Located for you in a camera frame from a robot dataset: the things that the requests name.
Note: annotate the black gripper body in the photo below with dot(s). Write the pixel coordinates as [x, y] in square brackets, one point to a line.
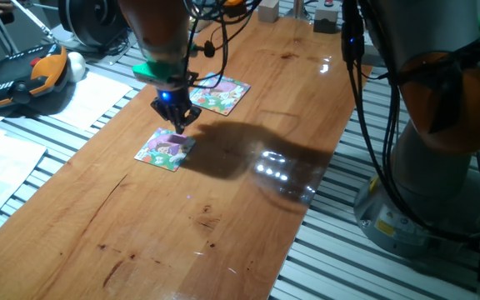
[175, 104]

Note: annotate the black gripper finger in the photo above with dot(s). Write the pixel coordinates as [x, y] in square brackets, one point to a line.
[176, 124]
[186, 123]

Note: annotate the purple puzzle piece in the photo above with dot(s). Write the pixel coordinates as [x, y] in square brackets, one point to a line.
[176, 139]

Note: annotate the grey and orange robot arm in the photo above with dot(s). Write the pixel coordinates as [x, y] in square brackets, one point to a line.
[431, 83]

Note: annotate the cartoon puzzle with missing piece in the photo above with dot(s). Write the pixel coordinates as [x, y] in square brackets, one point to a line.
[156, 156]

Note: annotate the complete cartoon puzzle picture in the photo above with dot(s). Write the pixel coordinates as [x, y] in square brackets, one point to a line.
[223, 96]

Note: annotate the white paper sheet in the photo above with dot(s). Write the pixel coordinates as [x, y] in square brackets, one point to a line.
[90, 100]
[2, 179]

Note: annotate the white computer mouse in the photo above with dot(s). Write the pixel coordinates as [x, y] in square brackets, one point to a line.
[76, 66]

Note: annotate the glossy wooden board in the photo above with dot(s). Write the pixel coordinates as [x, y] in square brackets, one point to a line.
[161, 229]

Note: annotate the black filament spool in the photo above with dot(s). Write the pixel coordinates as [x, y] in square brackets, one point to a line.
[92, 21]

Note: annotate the beige box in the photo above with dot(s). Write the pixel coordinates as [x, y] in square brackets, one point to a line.
[269, 11]

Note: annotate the black and orange teach pendant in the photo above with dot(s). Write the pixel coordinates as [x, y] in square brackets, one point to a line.
[15, 79]

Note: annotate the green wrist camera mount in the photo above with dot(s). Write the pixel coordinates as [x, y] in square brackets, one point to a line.
[154, 71]

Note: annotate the frame pole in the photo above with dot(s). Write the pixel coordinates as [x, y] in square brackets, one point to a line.
[298, 8]

